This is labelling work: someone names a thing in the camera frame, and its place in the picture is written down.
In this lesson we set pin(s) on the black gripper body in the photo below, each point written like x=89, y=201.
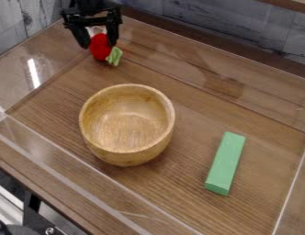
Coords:
x=92, y=12

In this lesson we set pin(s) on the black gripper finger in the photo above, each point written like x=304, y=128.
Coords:
x=81, y=35
x=113, y=32

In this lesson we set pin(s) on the red plush fruit green leaf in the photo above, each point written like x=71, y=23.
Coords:
x=104, y=51

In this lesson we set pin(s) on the round wooden bowl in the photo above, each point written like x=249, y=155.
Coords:
x=128, y=122

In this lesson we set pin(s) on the green rectangular block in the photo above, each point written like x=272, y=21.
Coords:
x=224, y=166

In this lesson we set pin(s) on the black metal table leg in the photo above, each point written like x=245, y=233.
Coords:
x=44, y=219

